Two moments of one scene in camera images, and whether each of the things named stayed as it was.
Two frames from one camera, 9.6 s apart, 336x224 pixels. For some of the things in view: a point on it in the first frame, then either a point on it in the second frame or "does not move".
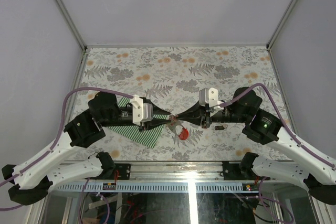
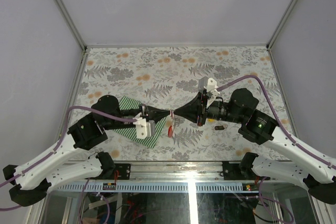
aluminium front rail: [145, 171] does not move
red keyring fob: [184, 134] to [170, 131]
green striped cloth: [148, 137] does not move
